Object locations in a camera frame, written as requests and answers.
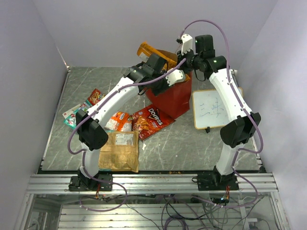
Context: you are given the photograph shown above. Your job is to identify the red paper bag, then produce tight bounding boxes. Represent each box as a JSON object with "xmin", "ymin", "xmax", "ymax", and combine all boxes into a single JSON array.
[{"xmin": 145, "ymin": 49, "xmax": 193, "ymax": 120}]

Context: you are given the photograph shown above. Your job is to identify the red Doritos bag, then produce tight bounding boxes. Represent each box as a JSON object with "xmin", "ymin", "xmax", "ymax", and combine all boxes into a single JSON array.
[{"xmin": 129, "ymin": 104, "xmax": 175, "ymax": 141}]

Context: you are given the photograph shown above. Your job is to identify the yellow Kettle chips bag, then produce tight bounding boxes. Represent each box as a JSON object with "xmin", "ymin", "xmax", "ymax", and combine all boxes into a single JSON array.
[{"xmin": 136, "ymin": 41, "xmax": 178, "ymax": 71}]

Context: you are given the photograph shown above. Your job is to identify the brown paper snack bag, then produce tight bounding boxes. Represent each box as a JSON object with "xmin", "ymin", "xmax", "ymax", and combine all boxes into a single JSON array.
[{"xmin": 98, "ymin": 131, "xmax": 139, "ymax": 173}]

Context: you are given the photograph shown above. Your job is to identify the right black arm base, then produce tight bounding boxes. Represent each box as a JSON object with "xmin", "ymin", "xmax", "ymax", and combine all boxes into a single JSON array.
[{"xmin": 191, "ymin": 172, "xmax": 239, "ymax": 191}]

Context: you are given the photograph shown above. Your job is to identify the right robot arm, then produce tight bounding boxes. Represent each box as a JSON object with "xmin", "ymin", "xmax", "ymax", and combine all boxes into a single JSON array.
[{"xmin": 177, "ymin": 34, "xmax": 261, "ymax": 190}]

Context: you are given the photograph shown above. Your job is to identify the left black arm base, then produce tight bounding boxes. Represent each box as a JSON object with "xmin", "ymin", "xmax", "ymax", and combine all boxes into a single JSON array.
[{"xmin": 68, "ymin": 173, "xmax": 113, "ymax": 192}]

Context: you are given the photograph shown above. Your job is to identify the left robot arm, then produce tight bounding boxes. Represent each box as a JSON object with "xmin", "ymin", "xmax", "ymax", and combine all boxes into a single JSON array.
[{"xmin": 76, "ymin": 53, "xmax": 185, "ymax": 190}]

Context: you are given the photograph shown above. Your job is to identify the orange Fox's candy bag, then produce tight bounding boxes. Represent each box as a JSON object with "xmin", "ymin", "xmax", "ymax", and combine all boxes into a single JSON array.
[{"xmin": 105, "ymin": 111, "xmax": 132, "ymax": 132}]

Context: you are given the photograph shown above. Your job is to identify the teal Fox's mint bag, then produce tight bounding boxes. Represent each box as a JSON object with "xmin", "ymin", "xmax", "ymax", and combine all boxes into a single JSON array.
[{"xmin": 64, "ymin": 100, "xmax": 92, "ymax": 129}]

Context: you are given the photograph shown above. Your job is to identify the small whiteboard with stand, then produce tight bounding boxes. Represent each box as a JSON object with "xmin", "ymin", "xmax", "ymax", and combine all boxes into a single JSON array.
[{"xmin": 192, "ymin": 89, "xmax": 243, "ymax": 129}]

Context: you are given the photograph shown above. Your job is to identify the small red snack packet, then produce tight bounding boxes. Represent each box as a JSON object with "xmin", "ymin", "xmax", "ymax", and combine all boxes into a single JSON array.
[{"xmin": 87, "ymin": 89, "xmax": 106, "ymax": 105}]

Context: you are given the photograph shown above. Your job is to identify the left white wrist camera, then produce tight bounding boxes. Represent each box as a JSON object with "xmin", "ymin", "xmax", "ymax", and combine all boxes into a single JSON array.
[{"xmin": 165, "ymin": 69, "xmax": 186, "ymax": 87}]

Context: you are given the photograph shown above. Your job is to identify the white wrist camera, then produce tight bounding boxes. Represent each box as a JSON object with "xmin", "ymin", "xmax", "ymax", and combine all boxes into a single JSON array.
[
  {"xmin": 177, "ymin": 34, "xmax": 193, "ymax": 55},
  {"xmin": 165, "ymin": 69, "xmax": 186, "ymax": 87}
]

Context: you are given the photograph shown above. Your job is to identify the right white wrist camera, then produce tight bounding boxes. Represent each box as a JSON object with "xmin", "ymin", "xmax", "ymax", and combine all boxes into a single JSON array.
[{"xmin": 177, "ymin": 34, "xmax": 193, "ymax": 55}]

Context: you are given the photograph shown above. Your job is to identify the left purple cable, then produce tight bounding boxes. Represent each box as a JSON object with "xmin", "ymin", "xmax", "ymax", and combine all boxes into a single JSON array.
[{"xmin": 67, "ymin": 58, "xmax": 188, "ymax": 178}]

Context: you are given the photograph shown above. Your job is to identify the aluminium frame rail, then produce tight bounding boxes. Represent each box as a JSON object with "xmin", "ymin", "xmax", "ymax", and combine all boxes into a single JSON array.
[{"xmin": 26, "ymin": 173, "xmax": 278, "ymax": 195}]

